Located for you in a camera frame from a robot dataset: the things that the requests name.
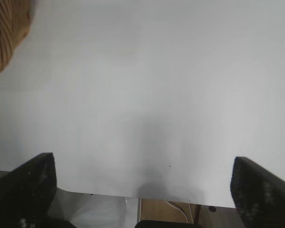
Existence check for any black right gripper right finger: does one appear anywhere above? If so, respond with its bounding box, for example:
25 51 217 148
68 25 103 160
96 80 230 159
230 156 285 228

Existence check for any brown woven wicker basket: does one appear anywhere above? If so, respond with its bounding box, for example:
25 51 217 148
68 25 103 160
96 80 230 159
0 0 37 76

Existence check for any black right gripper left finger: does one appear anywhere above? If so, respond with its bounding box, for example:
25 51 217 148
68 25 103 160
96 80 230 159
0 152 57 228

